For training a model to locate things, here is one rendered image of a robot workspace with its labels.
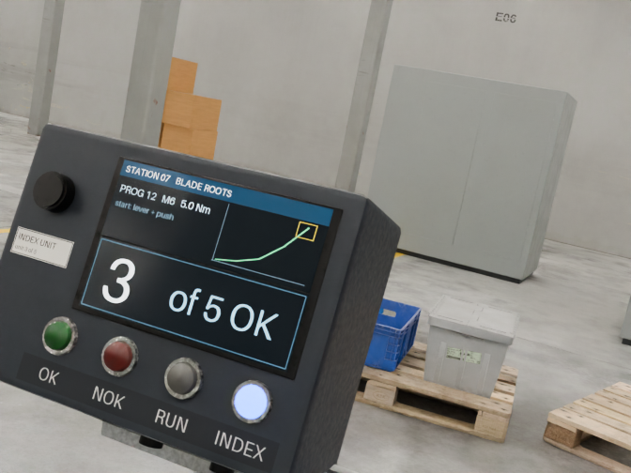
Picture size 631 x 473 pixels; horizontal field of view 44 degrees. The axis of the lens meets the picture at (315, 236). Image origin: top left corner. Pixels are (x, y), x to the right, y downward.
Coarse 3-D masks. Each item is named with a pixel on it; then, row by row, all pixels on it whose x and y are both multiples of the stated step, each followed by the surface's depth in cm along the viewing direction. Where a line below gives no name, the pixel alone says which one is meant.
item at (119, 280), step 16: (112, 240) 54; (96, 256) 54; (112, 256) 54; (128, 256) 53; (144, 256) 53; (96, 272) 54; (112, 272) 54; (128, 272) 53; (144, 272) 53; (96, 288) 54; (112, 288) 53; (128, 288) 53; (144, 288) 53; (80, 304) 54; (96, 304) 54; (112, 304) 53; (128, 304) 53; (144, 304) 52; (128, 320) 53
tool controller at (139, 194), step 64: (64, 128) 57; (64, 192) 55; (128, 192) 54; (192, 192) 53; (256, 192) 51; (320, 192) 50; (64, 256) 55; (192, 256) 52; (256, 256) 50; (320, 256) 49; (384, 256) 56; (0, 320) 56; (192, 320) 51; (256, 320) 50; (320, 320) 49; (64, 384) 53; (128, 384) 52; (320, 384) 49; (192, 448) 50; (256, 448) 48; (320, 448) 52
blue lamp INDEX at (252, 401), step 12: (240, 384) 49; (252, 384) 49; (264, 384) 49; (240, 396) 48; (252, 396) 48; (264, 396) 48; (240, 408) 48; (252, 408) 48; (264, 408) 48; (252, 420) 48
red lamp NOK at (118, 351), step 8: (120, 336) 53; (112, 344) 52; (120, 344) 52; (128, 344) 52; (104, 352) 52; (112, 352) 52; (120, 352) 51; (128, 352) 52; (136, 352) 52; (104, 360) 52; (112, 360) 52; (120, 360) 51; (128, 360) 52; (136, 360) 52; (104, 368) 52; (112, 368) 52; (120, 368) 52; (128, 368) 52
